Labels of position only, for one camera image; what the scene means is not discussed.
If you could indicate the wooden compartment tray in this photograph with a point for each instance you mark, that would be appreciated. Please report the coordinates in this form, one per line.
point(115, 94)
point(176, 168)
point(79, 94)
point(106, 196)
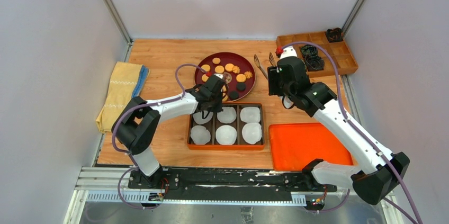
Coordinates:
point(339, 51)

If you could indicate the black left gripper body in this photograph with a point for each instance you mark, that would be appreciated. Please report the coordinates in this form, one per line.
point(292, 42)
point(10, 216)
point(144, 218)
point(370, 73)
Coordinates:
point(216, 101)

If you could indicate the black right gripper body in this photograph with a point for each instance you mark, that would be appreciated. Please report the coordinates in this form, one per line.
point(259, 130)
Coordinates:
point(276, 86)

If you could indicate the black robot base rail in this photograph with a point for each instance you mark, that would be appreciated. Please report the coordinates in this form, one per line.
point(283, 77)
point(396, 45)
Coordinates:
point(201, 186)

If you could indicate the black sandwich cookie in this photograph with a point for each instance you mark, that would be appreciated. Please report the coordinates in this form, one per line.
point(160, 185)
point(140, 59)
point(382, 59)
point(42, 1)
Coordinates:
point(233, 95)
point(241, 87)

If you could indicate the dark red round plate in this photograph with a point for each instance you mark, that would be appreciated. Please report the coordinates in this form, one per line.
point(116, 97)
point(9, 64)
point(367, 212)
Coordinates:
point(229, 77)

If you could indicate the metal tongs white handle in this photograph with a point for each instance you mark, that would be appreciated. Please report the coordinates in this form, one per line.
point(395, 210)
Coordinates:
point(263, 64)

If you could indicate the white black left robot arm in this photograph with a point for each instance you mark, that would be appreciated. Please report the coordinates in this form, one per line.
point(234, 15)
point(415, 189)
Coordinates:
point(138, 122)

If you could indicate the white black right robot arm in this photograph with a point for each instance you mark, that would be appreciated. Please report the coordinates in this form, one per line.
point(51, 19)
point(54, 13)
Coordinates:
point(378, 170)

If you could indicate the dark patterned rolled item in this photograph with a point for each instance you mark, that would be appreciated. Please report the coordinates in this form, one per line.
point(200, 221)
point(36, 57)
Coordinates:
point(308, 51)
point(314, 63)
point(334, 35)

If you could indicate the orange compartment cookie box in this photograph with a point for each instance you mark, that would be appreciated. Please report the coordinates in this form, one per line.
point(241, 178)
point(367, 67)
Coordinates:
point(239, 126)

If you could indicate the swirl butter cookie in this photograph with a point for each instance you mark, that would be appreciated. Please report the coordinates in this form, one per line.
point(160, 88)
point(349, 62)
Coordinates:
point(236, 69)
point(216, 60)
point(248, 74)

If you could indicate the orange box lid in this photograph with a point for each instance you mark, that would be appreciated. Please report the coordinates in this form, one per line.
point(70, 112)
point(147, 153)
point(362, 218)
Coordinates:
point(295, 145)

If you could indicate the yellow blue folded towel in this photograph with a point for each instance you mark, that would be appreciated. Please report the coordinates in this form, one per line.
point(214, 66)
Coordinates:
point(126, 82)

